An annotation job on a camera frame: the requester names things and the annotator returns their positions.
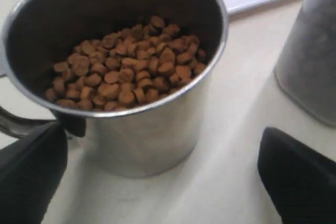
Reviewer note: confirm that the steel mug with pellets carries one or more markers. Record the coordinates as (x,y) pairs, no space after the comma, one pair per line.
(128,78)

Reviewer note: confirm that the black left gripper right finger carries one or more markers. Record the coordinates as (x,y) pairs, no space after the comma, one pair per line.
(299,180)

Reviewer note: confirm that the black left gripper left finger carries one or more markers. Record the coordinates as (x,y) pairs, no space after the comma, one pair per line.
(31,171)

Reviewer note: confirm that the clear plastic tall container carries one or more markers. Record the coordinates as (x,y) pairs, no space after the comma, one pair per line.
(305,70)

